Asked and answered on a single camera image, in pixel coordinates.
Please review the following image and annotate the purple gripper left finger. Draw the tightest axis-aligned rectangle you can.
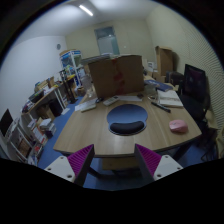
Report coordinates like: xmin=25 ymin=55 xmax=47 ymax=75
xmin=45 ymin=144 xmax=95 ymax=186

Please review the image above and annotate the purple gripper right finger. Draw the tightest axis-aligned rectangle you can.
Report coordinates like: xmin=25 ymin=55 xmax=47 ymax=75
xmin=134 ymin=144 xmax=182 ymax=182

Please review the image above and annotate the pink computer mouse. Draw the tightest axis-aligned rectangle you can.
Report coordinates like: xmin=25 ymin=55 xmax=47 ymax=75
xmin=169 ymin=120 xmax=188 ymax=133

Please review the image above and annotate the blue mouse pad wrist rest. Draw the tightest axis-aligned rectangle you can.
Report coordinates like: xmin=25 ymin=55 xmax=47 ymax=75
xmin=107 ymin=104 xmax=148 ymax=135

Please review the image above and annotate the white low bookshelf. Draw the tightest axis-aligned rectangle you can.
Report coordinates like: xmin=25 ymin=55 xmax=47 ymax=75
xmin=6 ymin=118 xmax=48 ymax=166

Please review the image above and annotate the black marker pen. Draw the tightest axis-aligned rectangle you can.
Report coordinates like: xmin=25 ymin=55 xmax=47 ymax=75
xmin=151 ymin=102 xmax=171 ymax=113

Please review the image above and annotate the open white notebook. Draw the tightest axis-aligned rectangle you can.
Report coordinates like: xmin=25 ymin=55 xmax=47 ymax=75
xmin=157 ymin=90 xmax=183 ymax=107

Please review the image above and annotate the side desk with clutter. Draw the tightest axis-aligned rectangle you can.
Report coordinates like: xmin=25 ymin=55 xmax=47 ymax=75
xmin=22 ymin=75 xmax=77 ymax=120

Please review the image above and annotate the white remote control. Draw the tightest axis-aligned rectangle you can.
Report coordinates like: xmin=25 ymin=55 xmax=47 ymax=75
xmin=103 ymin=96 xmax=119 ymax=106

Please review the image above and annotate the blue book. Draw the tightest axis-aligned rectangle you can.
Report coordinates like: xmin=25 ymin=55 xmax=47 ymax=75
xmin=144 ymin=80 xmax=172 ymax=92

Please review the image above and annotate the black monitor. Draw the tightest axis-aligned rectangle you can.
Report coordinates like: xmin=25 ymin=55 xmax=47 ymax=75
xmin=0 ymin=110 xmax=13 ymax=136

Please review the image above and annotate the black office chair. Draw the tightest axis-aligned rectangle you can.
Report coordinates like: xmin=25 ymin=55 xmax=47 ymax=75
xmin=179 ymin=64 xmax=210 ymax=122

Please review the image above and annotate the large brown cardboard box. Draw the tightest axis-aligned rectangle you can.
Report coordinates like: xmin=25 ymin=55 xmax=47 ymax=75
xmin=89 ymin=55 xmax=144 ymax=98

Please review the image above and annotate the tall cardboard box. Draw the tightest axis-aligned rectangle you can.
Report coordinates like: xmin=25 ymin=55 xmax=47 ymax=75
xmin=155 ymin=46 xmax=173 ymax=76

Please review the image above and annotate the blue white display cabinet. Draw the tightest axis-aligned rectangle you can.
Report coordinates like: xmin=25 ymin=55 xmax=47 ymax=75
xmin=60 ymin=50 xmax=82 ymax=87

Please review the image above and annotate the grey door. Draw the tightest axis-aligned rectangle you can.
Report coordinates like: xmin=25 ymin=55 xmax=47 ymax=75
xmin=95 ymin=26 xmax=120 ymax=55

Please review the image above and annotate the ceiling light strip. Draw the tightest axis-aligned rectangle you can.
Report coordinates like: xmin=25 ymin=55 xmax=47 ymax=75
xmin=79 ymin=5 xmax=94 ymax=17

